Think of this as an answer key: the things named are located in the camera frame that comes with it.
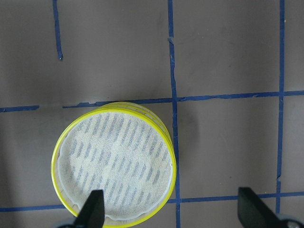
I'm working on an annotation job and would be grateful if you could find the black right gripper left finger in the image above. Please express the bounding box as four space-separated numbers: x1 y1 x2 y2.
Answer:
73 190 105 228

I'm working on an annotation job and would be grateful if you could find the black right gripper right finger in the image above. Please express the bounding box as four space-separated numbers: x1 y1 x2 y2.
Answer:
238 187 280 228

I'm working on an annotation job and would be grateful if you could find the yellow top steamer layer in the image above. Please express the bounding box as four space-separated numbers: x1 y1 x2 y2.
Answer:
51 102 177 228

